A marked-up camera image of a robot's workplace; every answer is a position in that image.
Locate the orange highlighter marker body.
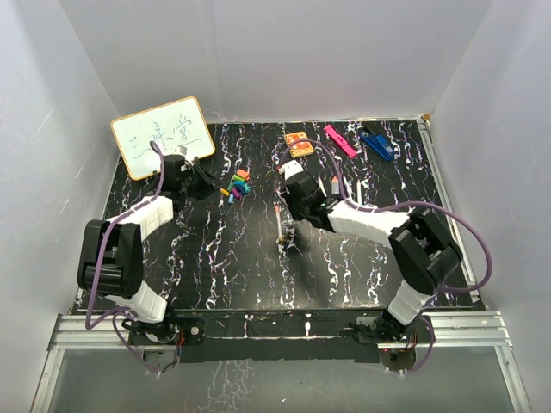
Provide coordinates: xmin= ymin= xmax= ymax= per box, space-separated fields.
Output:
xmin=331 ymin=176 xmax=340 ymax=195

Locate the orange highlighter cap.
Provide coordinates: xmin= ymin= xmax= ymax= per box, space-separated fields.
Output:
xmin=236 ymin=169 xmax=251 ymax=181

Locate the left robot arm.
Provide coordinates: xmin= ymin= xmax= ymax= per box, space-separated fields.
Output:
xmin=77 ymin=155 xmax=220 ymax=343

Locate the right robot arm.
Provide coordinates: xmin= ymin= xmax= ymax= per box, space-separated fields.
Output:
xmin=277 ymin=161 xmax=463 ymax=342

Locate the pink cap white marker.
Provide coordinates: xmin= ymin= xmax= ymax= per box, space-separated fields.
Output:
xmin=275 ymin=205 xmax=284 ymax=244

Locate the orange spiral notebook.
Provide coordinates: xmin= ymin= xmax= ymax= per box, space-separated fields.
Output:
xmin=284 ymin=132 xmax=315 ymax=158

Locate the small whiteboard with writing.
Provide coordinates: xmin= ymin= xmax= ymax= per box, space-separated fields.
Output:
xmin=111 ymin=96 xmax=215 ymax=181

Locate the pink utility knife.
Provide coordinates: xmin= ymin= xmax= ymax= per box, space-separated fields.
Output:
xmin=324 ymin=125 xmax=357 ymax=157

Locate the blue stapler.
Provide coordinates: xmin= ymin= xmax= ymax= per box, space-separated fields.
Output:
xmin=360 ymin=127 xmax=394 ymax=162

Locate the black mounting base bar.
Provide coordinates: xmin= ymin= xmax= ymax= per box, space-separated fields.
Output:
xmin=123 ymin=309 xmax=434 ymax=363

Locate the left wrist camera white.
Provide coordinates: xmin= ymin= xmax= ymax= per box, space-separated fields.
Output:
xmin=176 ymin=145 xmax=191 ymax=158

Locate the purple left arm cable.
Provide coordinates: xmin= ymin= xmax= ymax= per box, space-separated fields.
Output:
xmin=85 ymin=140 xmax=190 ymax=374

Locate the aluminium frame rail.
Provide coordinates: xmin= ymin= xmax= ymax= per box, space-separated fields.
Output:
xmin=47 ymin=311 xmax=512 ymax=351

